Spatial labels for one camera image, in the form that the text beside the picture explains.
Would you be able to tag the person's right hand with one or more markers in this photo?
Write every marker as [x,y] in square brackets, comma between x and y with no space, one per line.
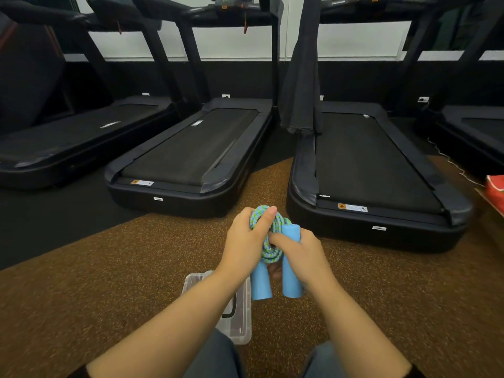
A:
[311,259]

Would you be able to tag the red bag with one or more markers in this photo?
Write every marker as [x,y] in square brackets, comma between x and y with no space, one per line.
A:
[496,190]

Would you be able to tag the dark grey hanging cloth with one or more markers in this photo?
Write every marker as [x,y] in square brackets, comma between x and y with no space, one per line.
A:
[301,74]

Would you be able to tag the person's right forearm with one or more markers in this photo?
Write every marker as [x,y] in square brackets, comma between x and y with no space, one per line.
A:
[354,334]

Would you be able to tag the person's left forearm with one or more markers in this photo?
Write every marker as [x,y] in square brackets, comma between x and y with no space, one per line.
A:
[177,330]

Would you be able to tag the clear plastic storage box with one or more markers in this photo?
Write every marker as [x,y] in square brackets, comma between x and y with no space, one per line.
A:
[240,334]

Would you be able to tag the black treadmill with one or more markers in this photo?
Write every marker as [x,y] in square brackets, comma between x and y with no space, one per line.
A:
[189,149]
[370,161]
[59,141]
[480,125]

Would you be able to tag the person's left hand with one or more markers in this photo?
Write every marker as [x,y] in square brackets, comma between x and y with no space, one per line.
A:
[240,248]

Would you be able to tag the person's right leg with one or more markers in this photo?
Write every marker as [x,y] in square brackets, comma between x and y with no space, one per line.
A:
[323,362]

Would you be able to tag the person's leg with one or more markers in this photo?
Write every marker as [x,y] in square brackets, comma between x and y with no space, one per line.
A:
[323,362]
[216,358]

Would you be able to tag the person's left leg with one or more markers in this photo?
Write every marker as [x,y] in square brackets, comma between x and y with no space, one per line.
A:
[216,358]

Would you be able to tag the black machine with red stripe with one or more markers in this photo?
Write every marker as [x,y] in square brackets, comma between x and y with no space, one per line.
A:
[31,82]

